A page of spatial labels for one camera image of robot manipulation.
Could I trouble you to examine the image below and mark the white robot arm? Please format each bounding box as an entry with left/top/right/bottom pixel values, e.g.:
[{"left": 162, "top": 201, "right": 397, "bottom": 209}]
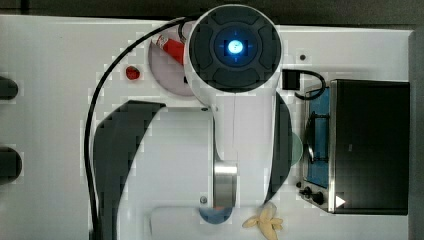
[{"left": 184, "top": 4, "right": 284, "bottom": 208}]

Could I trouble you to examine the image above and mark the pink round plate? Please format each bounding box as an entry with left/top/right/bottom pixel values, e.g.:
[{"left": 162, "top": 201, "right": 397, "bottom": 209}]
[{"left": 148, "top": 25, "right": 193, "bottom": 97}]

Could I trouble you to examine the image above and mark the red ketchup bottle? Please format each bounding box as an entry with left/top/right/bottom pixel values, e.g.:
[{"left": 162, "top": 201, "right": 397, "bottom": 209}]
[{"left": 151, "top": 34, "right": 184, "bottom": 65}]

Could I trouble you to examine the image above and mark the green round plate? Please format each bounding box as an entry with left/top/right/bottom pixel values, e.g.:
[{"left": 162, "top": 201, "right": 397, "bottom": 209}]
[{"left": 291, "top": 133, "right": 303, "bottom": 165}]

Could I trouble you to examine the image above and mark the red strawberry toy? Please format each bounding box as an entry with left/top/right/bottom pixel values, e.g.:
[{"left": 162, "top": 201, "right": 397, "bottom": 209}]
[{"left": 125, "top": 66, "right": 140, "bottom": 80}]

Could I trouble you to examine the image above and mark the blue bowl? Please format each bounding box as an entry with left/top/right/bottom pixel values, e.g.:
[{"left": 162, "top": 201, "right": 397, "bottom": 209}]
[{"left": 199, "top": 208, "right": 233, "bottom": 225}]

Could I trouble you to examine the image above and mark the peeled banana toy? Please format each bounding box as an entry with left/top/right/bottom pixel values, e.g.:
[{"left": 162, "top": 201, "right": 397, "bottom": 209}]
[{"left": 242, "top": 202, "right": 283, "bottom": 240}]

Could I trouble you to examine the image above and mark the black toaster oven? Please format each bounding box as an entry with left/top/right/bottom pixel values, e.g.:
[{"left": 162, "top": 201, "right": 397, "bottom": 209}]
[{"left": 297, "top": 79, "right": 410, "bottom": 215}]

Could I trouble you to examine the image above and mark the black oven power cable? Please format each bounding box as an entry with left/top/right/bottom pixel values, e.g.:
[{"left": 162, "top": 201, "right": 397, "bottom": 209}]
[{"left": 281, "top": 68, "right": 327, "bottom": 101}]

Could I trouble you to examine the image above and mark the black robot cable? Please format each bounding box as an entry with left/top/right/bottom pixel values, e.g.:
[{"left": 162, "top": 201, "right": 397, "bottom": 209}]
[{"left": 83, "top": 13, "right": 204, "bottom": 240}]

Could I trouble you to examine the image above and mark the black cylinder post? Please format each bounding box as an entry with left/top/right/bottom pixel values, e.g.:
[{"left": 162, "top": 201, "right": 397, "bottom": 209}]
[
  {"left": 0, "top": 77, "right": 19, "bottom": 100},
  {"left": 0, "top": 147, "right": 22, "bottom": 185}
]

